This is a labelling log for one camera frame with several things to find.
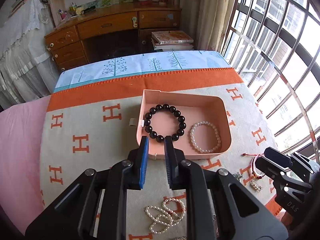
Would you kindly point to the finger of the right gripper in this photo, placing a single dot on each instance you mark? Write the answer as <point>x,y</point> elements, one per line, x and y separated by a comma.
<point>296,162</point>
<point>268,172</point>

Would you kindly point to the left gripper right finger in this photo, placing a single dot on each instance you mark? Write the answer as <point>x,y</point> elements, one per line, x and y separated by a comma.
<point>218,206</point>

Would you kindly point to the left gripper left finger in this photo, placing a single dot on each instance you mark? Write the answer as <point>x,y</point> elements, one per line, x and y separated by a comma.
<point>94,205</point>

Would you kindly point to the pearl hair clip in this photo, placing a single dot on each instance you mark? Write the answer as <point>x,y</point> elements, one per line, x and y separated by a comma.
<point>255,185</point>

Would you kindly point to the small teal flower clip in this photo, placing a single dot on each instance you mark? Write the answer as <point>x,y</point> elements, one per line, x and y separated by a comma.
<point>238,176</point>

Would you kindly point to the silver leaf brooch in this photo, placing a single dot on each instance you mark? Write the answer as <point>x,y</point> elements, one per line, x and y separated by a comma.
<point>180,238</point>

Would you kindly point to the pink jewelry tray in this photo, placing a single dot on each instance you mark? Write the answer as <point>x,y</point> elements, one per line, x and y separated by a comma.
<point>197,124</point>

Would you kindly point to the pink bed sheet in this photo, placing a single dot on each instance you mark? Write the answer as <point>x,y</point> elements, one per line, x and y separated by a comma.
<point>21,133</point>

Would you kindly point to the metal window grille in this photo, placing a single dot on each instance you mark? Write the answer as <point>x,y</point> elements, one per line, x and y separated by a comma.
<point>274,47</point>

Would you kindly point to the white lace cloth cover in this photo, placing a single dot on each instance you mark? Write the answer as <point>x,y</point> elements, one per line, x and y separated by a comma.
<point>28,71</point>

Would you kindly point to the stack of magazines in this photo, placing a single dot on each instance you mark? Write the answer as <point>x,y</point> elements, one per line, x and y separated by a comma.
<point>171,40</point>

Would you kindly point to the beige curtain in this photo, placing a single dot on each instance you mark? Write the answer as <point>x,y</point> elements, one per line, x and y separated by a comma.
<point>206,21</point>

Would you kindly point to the wooden desk with drawers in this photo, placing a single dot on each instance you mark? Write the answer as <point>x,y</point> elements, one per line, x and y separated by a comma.
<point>106,33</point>

